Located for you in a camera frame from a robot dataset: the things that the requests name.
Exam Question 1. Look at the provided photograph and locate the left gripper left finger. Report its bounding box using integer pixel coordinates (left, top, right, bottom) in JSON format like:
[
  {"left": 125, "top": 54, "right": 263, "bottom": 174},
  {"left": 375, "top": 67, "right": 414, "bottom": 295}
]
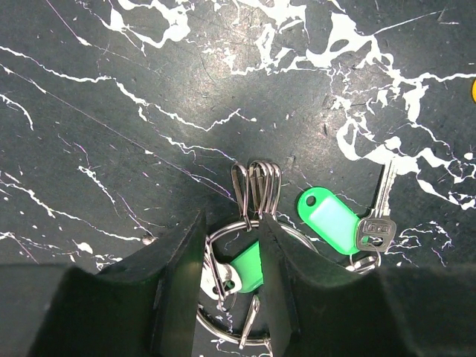
[{"left": 28, "top": 210, "right": 207, "bottom": 356}]

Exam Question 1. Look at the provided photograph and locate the orange key tag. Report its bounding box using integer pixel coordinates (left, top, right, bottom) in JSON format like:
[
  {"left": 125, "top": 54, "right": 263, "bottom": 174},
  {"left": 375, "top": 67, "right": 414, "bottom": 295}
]
[{"left": 471, "top": 79, "right": 476, "bottom": 103}]

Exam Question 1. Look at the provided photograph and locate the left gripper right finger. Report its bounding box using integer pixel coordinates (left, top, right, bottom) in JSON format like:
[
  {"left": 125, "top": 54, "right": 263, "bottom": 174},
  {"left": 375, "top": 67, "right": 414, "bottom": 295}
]
[{"left": 259, "top": 215, "right": 475, "bottom": 356}]

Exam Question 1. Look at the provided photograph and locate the silver key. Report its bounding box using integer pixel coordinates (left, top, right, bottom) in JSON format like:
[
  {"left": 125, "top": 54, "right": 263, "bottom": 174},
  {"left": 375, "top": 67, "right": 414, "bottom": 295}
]
[{"left": 200, "top": 239, "right": 242, "bottom": 303}]

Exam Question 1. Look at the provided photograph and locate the green key tag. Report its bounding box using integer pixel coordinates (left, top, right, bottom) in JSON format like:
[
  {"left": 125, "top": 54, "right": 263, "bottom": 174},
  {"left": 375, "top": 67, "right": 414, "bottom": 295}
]
[
  {"left": 231, "top": 242, "right": 263, "bottom": 294},
  {"left": 297, "top": 187, "right": 360, "bottom": 256}
]

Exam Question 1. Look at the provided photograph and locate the large metal keyring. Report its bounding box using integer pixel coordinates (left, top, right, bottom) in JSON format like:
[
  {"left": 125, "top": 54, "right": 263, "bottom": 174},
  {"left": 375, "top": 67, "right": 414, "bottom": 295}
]
[{"left": 195, "top": 159, "right": 321, "bottom": 349}]

